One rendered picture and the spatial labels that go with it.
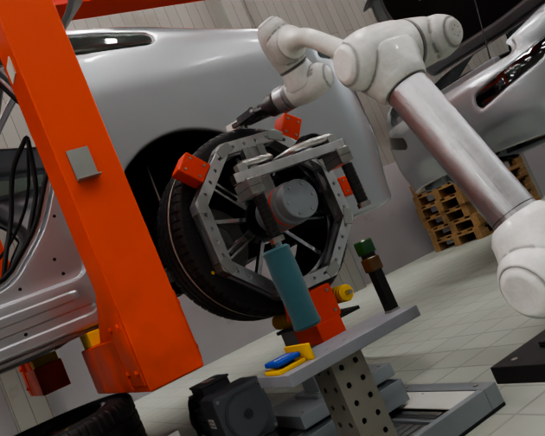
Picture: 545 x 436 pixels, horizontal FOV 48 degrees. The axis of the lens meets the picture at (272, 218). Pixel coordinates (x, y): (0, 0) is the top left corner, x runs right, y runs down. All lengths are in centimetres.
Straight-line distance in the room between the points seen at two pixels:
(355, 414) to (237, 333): 521
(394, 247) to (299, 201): 621
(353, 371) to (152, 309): 54
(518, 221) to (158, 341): 93
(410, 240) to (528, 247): 707
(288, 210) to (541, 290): 90
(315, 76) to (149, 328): 91
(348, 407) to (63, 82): 113
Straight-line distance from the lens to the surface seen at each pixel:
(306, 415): 205
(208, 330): 663
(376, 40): 142
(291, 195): 190
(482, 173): 131
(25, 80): 179
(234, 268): 192
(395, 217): 823
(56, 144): 173
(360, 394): 160
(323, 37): 184
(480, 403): 209
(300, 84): 198
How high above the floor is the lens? 70
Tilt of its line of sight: 4 degrees up
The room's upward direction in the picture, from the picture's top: 23 degrees counter-clockwise
